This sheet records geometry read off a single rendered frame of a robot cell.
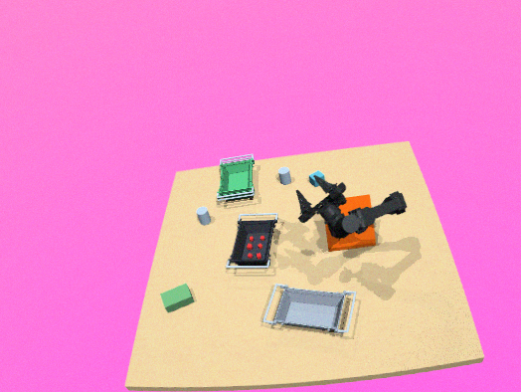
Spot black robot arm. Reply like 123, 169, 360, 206
327, 191, 407, 239

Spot grey cylinder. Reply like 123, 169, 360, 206
278, 167, 291, 185
197, 207, 211, 226

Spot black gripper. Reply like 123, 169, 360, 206
296, 175, 347, 226

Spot small blue cube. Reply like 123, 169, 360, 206
309, 170, 325, 187

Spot small green block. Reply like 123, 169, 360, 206
160, 284, 194, 313

